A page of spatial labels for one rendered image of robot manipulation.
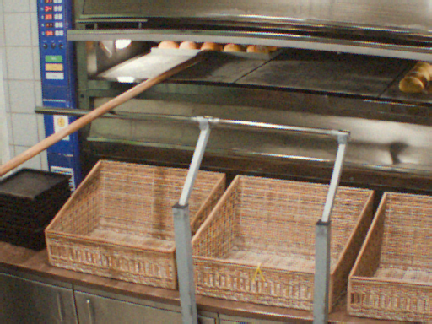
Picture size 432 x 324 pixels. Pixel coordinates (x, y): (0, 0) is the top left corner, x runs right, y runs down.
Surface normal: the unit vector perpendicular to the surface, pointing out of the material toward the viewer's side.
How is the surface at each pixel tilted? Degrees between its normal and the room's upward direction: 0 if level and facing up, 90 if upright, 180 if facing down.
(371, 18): 70
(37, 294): 90
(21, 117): 90
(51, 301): 90
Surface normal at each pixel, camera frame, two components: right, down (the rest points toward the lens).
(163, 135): -0.41, -0.02
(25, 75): -0.42, 0.32
